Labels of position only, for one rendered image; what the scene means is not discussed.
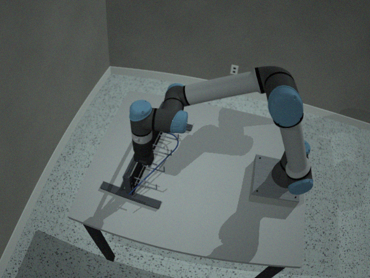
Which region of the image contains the black metal rack with patch panel and cable rings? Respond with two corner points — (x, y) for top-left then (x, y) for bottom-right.
(100, 131), (179, 209)

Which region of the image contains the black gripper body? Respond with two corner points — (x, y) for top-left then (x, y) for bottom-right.
(131, 131), (155, 166)

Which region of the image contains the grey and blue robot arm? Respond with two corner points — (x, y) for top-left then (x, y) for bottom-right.
(129, 66), (313, 195)

